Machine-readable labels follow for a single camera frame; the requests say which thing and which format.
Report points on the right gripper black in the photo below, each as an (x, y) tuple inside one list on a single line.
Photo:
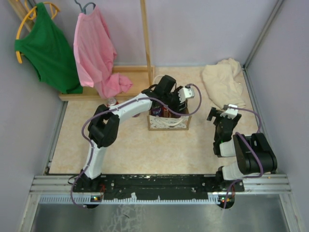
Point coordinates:
[(216, 113)]

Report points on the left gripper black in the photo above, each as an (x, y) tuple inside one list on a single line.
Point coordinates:
[(180, 108)]

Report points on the red can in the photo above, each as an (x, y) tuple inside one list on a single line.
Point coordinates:
[(112, 101), (166, 113)]

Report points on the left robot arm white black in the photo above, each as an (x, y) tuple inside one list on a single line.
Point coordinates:
[(101, 129)]

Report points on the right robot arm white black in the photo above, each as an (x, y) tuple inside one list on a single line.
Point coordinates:
[(254, 156)]

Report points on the purple can in bag left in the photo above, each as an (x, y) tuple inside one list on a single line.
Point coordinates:
[(156, 109)]

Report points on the red can in bag back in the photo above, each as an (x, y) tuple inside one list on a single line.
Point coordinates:
[(166, 113)]

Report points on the canvas tote bag patterned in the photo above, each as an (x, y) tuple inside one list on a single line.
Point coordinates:
[(178, 122)]

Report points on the cream folded cloth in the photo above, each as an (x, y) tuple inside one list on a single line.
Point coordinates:
[(220, 84)]

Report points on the wooden clothes rack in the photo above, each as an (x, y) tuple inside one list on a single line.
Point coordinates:
[(141, 76)]

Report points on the pink shirt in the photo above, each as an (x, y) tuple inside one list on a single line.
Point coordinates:
[(94, 56)]

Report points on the grey clothes hanger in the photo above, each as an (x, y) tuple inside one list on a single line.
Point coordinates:
[(83, 8)]

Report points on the green tank top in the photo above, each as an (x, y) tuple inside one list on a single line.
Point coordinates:
[(48, 50)]

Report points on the yellow clothes hanger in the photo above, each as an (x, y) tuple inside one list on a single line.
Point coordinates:
[(31, 15)]

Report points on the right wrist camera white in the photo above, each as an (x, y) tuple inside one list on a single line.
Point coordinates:
[(230, 110)]

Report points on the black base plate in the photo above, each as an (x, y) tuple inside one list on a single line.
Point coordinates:
[(151, 187)]

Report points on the aluminium frame rail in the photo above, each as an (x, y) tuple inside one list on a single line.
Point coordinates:
[(57, 189)]

